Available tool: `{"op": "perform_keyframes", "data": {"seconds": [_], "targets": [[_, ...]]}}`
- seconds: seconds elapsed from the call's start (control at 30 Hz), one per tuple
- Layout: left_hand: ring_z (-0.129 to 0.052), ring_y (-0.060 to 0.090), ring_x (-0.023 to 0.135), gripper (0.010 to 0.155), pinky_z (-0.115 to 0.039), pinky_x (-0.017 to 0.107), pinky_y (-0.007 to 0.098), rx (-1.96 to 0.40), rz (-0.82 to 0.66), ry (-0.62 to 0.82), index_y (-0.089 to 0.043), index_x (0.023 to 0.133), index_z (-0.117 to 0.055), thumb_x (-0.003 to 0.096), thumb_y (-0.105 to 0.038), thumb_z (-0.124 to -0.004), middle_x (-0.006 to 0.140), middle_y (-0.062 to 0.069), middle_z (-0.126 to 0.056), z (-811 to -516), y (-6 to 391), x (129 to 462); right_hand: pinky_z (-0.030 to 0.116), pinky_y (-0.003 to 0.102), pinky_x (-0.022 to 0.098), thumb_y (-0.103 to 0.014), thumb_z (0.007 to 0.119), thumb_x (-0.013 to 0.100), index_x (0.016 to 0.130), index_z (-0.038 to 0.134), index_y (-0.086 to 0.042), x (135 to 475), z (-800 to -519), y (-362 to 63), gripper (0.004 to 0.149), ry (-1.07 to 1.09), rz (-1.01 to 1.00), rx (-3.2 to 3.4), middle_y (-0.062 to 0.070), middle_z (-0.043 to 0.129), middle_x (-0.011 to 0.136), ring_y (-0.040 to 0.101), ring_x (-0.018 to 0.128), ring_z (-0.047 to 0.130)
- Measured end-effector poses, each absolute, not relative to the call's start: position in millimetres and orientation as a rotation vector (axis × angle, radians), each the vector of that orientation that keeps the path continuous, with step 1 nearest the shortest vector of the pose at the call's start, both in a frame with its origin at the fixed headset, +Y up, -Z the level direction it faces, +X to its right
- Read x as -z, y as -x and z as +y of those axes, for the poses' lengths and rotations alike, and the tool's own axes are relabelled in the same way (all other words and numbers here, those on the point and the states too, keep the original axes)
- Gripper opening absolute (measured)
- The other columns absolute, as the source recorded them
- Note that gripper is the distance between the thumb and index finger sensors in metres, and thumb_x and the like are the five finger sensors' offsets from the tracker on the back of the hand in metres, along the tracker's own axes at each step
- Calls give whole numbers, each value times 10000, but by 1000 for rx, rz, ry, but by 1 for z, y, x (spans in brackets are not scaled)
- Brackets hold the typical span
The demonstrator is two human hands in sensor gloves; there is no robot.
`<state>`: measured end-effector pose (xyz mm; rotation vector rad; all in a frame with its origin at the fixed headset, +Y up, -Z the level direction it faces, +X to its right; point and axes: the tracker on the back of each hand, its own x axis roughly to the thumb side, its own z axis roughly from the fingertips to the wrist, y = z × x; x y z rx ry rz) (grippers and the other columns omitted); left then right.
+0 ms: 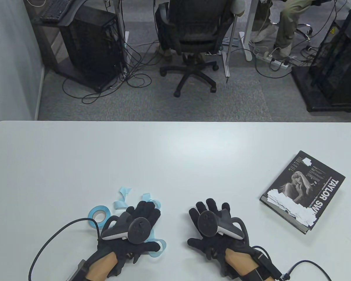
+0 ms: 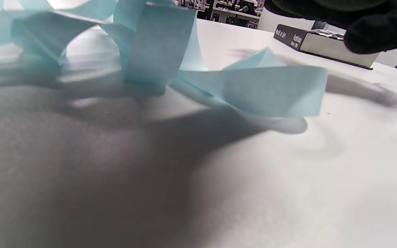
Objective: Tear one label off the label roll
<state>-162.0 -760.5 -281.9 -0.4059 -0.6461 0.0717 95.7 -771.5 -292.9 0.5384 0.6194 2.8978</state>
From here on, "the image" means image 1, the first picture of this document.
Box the grey glove-mounted controller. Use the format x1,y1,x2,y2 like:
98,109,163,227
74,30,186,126
197,211,247,241
101,212,153,244

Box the silver aluminium profile bar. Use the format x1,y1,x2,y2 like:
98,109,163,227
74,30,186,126
223,14,238,79

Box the black computer tower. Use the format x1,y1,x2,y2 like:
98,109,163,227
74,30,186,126
59,13,127,93

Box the person's left forearm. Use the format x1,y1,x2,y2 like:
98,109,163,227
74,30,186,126
84,252,118,281

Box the tangle of black floor cables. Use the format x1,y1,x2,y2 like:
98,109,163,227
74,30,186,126
61,31,160,104

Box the black photo cover book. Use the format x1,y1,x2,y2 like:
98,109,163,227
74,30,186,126
259,150,346,234

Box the black equipment rack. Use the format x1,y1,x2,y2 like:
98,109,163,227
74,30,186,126
291,0,351,113

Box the person's left hand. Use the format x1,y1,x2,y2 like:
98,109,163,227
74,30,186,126
97,201,161,268

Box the person's right hand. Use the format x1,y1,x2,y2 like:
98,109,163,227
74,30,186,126
187,198,254,260

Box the black keyboard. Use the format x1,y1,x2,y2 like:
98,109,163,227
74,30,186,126
39,0,74,24

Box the white desk leg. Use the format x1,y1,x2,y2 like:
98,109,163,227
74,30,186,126
238,0,258,62

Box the chrome chair base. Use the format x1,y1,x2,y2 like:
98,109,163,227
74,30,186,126
295,23,315,40

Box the black glove cable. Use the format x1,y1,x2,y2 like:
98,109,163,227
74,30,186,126
28,215,119,281
281,259,333,281

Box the pile of white paper strips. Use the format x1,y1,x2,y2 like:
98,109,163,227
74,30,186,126
266,188,317,231

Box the black office chair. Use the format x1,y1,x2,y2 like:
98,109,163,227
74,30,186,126
154,0,238,98

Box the blue tape roll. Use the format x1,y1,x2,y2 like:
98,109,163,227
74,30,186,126
87,205,110,230

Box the person's right forearm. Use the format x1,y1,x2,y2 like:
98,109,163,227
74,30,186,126
224,248,261,281

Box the cables at power strip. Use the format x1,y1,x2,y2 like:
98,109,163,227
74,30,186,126
253,41,315,80

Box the white power strip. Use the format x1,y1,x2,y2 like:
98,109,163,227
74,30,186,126
256,54,290,69

